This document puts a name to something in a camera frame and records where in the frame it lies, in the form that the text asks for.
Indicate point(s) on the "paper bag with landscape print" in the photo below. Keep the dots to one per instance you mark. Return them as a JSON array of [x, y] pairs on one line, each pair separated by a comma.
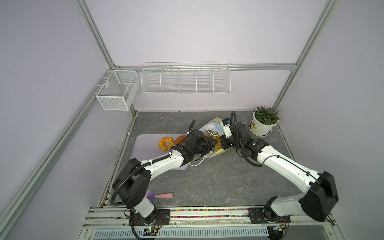
[[214, 130]]

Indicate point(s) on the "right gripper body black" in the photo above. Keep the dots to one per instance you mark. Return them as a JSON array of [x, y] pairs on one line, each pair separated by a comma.
[[227, 143]]

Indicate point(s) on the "white wire shelf basket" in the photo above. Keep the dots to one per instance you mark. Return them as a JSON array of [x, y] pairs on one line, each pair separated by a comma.
[[186, 78]]

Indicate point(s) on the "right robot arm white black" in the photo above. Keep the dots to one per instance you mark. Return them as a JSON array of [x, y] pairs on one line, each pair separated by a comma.
[[318, 190]]

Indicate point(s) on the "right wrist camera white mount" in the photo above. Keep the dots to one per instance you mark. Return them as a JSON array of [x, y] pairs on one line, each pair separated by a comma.
[[226, 123]]

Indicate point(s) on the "fake braided ring bread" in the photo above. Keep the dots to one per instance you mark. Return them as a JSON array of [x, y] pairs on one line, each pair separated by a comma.
[[166, 143]]

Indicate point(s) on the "white mesh box basket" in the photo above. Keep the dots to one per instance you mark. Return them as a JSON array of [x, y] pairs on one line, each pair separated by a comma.
[[118, 91]]

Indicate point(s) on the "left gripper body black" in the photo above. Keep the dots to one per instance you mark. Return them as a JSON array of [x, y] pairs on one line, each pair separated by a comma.
[[206, 146]]

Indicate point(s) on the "purple scoop with pink handle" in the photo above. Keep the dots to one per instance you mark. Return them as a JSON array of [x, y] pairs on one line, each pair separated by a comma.
[[152, 196]]

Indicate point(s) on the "round orange fake bun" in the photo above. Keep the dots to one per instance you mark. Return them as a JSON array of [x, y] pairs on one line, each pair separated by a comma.
[[180, 139]]

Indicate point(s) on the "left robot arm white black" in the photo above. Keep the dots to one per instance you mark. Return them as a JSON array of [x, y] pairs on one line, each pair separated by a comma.
[[131, 185]]

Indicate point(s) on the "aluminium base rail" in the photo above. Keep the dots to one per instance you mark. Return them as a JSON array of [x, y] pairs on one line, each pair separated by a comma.
[[219, 216]]

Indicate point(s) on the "potted green plant white pot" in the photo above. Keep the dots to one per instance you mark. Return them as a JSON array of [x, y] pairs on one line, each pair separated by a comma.
[[264, 119]]

